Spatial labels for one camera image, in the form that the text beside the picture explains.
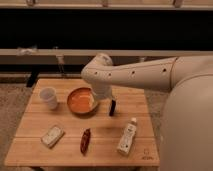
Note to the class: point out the white plastic cup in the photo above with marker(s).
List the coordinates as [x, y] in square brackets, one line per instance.
[48, 96]

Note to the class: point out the white eraser block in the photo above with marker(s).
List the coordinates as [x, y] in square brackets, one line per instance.
[52, 136]

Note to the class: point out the orange bowl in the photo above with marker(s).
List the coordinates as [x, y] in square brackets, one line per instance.
[81, 101]

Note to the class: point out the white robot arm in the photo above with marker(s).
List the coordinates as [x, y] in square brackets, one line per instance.
[186, 142]

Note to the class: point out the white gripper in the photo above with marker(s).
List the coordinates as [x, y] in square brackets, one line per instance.
[103, 92]

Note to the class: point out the wooden table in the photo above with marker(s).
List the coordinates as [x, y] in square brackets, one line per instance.
[28, 150]

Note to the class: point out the white plastic bottle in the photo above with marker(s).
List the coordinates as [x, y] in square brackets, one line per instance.
[126, 140]

